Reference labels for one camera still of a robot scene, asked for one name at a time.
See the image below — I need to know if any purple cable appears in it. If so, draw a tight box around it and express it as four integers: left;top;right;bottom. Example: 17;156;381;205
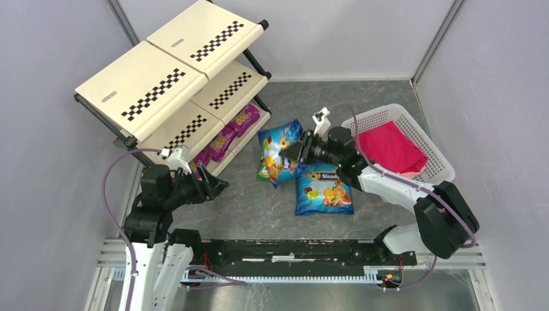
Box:
101;148;163;311
328;102;478;293

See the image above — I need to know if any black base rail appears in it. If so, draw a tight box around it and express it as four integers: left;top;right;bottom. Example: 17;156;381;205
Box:
192;240;418;277

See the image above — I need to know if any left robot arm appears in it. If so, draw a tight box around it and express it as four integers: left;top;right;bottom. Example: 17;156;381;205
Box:
119;165;229;310

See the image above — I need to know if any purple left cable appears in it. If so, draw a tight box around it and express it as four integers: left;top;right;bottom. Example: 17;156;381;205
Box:
101;148;163;311

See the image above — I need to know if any purple grape candy bag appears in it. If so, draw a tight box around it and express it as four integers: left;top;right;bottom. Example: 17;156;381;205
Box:
189;151;211;180
204;127;237;162

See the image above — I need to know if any light blue Slendy bag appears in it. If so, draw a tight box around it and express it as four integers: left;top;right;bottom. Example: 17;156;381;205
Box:
257;119;305;189

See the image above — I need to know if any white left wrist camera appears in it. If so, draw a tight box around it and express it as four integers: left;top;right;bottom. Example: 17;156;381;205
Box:
166;144;192;173

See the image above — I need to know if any dark blue fruit candy bag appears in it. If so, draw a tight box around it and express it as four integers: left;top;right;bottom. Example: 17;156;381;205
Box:
295;162;354;216

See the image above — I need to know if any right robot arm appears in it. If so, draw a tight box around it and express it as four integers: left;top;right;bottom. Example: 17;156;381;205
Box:
279;127;480;259

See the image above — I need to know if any red cloth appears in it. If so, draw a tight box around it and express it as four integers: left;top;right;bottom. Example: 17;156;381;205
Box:
359;121;429;179

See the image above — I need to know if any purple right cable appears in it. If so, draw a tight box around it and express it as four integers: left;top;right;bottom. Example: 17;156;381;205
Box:
328;102;478;293

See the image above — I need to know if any cream tiered shelf rack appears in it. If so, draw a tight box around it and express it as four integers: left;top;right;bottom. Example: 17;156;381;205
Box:
74;1;271;175

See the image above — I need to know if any white plastic basket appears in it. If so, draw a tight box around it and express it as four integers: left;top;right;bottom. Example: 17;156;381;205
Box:
341;103;455;184

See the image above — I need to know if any purple candy bag on shelf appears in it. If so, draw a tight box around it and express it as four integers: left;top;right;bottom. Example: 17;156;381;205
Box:
227;103;261;137

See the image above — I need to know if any green Fox's candy bag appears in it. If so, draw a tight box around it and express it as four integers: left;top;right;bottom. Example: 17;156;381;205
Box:
256;157;270;181

